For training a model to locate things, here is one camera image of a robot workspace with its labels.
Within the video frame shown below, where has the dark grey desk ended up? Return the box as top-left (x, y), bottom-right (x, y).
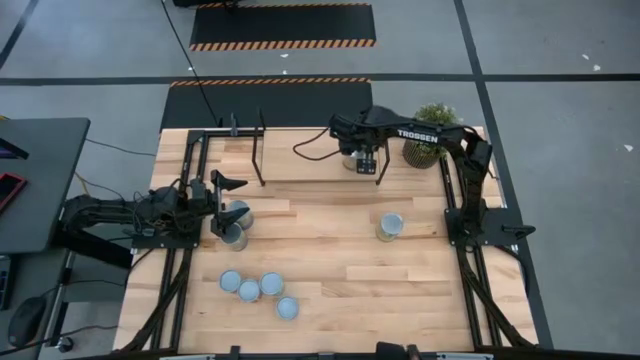
top-left (0, 117), bottom-right (92, 256)

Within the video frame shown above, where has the black computer mouse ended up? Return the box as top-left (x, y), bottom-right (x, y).
top-left (7, 296), bottom-right (47, 349)

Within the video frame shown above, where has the thin black desk cable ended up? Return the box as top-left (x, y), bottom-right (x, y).
top-left (84, 138), bottom-right (157, 157)

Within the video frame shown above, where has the black device with purple edge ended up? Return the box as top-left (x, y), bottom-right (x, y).
top-left (0, 137), bottom-right (30, 161)

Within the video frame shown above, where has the silver-topped food can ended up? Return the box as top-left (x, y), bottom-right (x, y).
top-left (219, 223), bottom-right (250, 253)
top-left (374, 212), bottom-right (405, 244)
top-left (218, 269), bottom-right (243, 294)

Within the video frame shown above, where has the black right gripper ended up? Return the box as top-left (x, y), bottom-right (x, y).
top-left (329, 105), bottom-right (390, 175)

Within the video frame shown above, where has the black floor cable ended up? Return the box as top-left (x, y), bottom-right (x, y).
top-left (159, 0), bottom-right (224, 129)

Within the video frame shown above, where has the potted plant in ribbed pot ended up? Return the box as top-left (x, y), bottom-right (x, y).
top-left (401, 102), bottom-right (464, 170)

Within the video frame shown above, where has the teal tuna fish can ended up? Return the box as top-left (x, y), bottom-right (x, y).
top-left (275, 295), bottom-right (301, 322)

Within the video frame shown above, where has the red-edged black tablet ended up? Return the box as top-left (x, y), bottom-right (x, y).
top-left (0, 172), bottom-right (29, 214)

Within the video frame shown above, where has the black rounded object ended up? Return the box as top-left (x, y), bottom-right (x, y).
top-left (374, 341), bottom-right (407, 360)

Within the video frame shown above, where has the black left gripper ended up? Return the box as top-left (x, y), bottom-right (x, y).
top-left (185, 169), bottom-right (251, 238)

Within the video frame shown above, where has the white vegetable print can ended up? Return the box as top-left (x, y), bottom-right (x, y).
top-left (258, 271), bottom-right (286, 298)

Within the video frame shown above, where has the black desk base beam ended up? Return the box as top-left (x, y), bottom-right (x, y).
top-left (52, 222), bottom-right (134, 270)

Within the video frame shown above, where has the diced tomatoes can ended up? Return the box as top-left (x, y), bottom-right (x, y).
top-left (236, 278), bottom-right (262, 304)

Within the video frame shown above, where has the black right camera cable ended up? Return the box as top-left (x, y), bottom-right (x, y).
top-left (292, 125), bottom-right (344, 162)

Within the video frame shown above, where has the dark keyboard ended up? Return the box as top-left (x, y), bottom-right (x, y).
top-left (0, 254), bottom-right (14, 311)

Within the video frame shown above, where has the yellow carrots can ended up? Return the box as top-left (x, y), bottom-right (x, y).
top-left (341, 148), bottom-right (367, 173)

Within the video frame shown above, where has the blue and yellow peas can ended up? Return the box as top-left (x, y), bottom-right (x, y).
top-left (225, 199), bottom-right (255, 231)

